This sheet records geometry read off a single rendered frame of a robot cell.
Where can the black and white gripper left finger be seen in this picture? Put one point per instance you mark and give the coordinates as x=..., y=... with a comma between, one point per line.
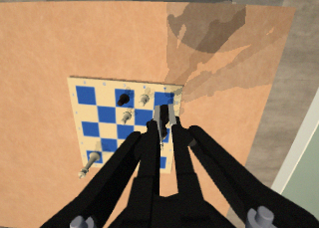
x=94, y=205

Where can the white pawn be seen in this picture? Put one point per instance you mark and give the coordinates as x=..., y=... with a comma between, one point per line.
x=144, y=99
x=125, y=117

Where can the blue and cream chessboard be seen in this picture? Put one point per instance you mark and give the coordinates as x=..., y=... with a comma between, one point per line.
x=97, y=115

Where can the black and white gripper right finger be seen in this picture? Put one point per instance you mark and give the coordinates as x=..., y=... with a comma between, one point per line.
x=256, y=205

